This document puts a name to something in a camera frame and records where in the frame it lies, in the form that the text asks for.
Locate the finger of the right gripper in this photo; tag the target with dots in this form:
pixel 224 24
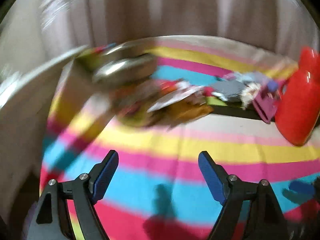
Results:
pixel 299 192

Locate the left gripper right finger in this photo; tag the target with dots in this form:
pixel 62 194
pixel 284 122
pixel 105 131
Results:
pixel 265 219

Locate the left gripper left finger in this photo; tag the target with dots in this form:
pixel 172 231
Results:
pixel 51 218

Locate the purple patterned knit mitten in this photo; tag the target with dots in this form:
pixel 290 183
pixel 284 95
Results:
pixel 267 100

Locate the fruit print white cloth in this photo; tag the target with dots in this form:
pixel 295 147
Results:
pixel 249 94

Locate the orange mesh sponge bag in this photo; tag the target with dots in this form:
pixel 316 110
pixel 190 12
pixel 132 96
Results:
pixel 184 111

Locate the grey striped sock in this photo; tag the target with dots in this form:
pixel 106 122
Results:
pixel 228 90

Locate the floral white fabric pouch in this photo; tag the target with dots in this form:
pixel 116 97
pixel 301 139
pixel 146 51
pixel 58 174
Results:
pixel 182 91

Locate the black fuzzy cloth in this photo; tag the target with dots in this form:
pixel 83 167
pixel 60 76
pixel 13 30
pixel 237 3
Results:
pixel 236 112

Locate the grey drawstring pouch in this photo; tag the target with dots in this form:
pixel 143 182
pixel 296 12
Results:
pixel 245 77

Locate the red plastic pitcher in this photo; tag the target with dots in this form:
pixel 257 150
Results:
pixel 298 109

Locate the striped colourful tablecloth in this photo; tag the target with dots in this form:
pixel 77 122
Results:
pixel 158 191

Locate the metal lidded snack jar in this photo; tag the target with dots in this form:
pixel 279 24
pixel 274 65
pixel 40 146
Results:
pixel 124 74

